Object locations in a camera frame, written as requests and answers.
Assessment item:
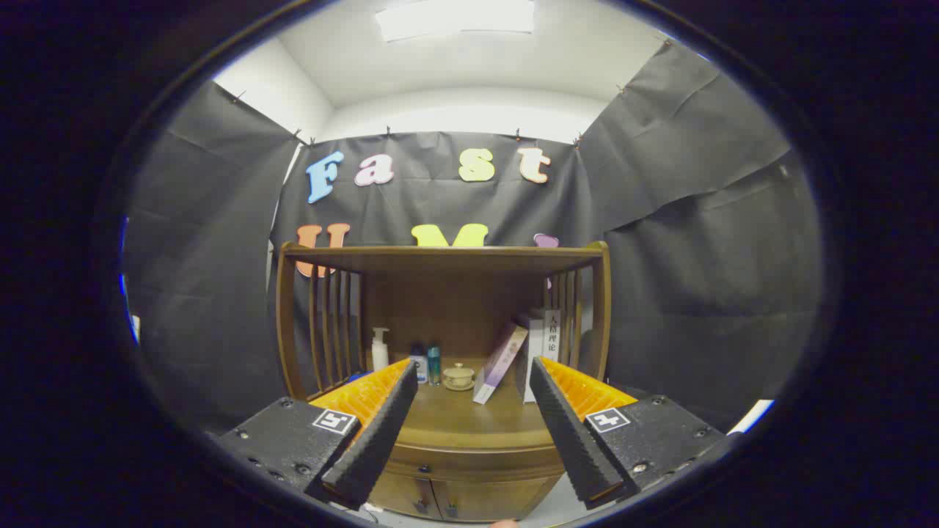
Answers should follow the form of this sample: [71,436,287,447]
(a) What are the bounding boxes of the beige lidded teacup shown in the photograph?
[442,362,476,392]

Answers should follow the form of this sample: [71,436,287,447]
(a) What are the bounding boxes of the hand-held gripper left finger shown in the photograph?
[216,358,419,510]

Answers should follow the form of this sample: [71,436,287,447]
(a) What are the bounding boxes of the ceiling light panel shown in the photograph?
[376,0,536,43]

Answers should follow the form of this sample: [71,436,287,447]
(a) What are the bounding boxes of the wooden cabinet door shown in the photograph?
[433,477,562,523]
[367,473,442,518]

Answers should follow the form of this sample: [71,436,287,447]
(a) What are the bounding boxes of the wooden cabinet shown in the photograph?
[275,241,611,523]

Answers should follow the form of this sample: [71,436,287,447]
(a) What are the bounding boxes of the purple white leaning book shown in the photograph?
[472,324,529,406]

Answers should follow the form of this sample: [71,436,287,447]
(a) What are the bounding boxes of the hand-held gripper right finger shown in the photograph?
[528,356,734,510]

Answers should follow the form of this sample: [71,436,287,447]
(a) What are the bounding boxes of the wooden countertop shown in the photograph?
[389,357,566,450]

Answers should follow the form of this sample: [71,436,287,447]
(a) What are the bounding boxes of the patterned cover book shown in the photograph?
[514,315,547,404]

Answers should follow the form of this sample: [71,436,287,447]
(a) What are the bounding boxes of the wooden drawer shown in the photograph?
[383,440,567,485]

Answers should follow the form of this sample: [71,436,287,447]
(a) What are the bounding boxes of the white device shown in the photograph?
[726,399,775,435]

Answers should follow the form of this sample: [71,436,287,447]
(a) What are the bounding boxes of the white book black lettering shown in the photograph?
[541,309,562,362]

